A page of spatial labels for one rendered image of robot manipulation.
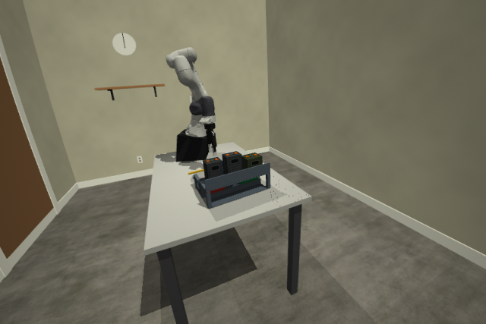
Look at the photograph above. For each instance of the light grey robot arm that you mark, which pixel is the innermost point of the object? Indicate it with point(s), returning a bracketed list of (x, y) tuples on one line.
[(188, 76)]

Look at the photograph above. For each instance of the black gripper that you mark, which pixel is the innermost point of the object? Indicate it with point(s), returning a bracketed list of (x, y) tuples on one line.
[(211, 138)]

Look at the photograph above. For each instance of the grey metal shelf rack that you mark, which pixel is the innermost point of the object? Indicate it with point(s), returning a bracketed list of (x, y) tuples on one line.
[(236, 190)]

